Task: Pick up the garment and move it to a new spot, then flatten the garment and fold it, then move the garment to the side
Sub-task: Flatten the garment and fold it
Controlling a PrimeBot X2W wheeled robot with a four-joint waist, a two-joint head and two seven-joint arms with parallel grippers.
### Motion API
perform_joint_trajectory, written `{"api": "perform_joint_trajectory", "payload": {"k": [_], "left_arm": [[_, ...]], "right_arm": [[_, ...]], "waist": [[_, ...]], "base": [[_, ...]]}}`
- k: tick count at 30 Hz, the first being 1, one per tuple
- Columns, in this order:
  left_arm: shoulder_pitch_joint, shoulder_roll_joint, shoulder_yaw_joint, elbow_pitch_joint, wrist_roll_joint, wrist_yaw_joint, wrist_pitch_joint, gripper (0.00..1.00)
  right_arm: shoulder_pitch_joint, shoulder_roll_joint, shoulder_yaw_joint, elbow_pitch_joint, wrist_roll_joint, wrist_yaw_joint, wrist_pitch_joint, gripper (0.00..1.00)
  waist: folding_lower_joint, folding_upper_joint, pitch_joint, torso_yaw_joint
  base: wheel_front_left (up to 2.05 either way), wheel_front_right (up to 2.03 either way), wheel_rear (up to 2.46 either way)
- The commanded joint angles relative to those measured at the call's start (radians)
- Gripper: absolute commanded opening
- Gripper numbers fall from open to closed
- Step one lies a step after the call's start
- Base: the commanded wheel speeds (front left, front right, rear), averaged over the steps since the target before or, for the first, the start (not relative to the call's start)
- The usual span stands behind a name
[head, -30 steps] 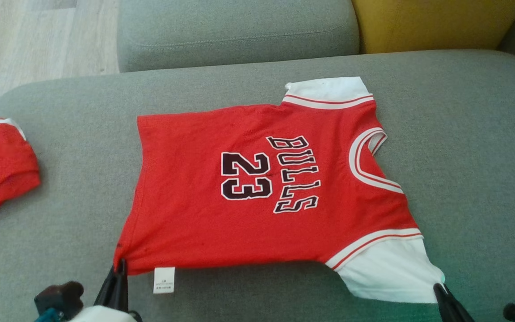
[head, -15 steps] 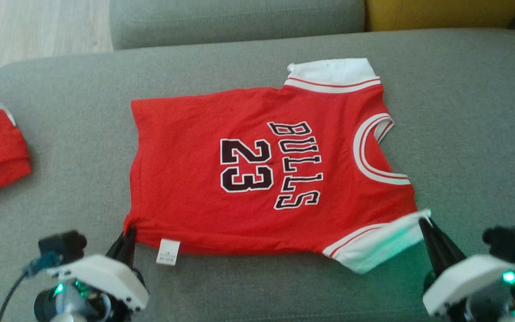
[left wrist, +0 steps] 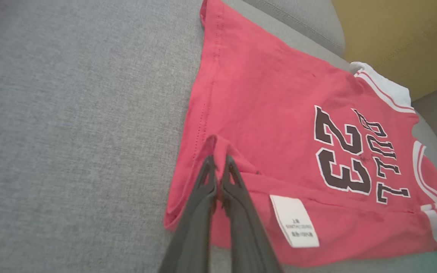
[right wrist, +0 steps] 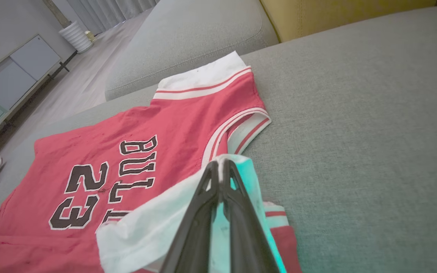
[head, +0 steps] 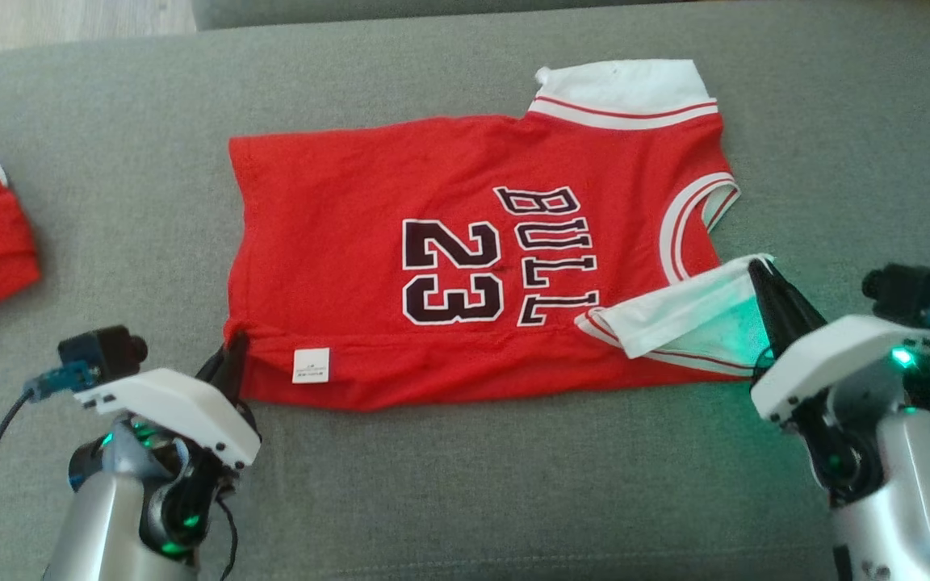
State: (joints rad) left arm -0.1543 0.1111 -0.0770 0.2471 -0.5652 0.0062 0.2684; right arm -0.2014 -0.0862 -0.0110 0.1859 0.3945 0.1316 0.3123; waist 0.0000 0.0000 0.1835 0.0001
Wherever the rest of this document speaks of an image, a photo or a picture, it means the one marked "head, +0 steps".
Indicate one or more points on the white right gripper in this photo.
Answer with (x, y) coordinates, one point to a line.
(828, 355)

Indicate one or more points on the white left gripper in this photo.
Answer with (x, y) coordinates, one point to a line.
(174, 403)

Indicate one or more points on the red basketball jersey number 23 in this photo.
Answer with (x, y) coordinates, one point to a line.
(336, 242)

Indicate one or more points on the large grey ottoman cushion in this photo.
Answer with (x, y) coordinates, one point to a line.
(465, 500)

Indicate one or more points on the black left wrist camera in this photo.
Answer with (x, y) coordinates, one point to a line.
(106, 351)

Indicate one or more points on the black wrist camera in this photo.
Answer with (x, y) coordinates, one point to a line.
(106, 351)
(913, 290)

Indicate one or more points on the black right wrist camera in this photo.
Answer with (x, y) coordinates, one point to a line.
(913, 290)

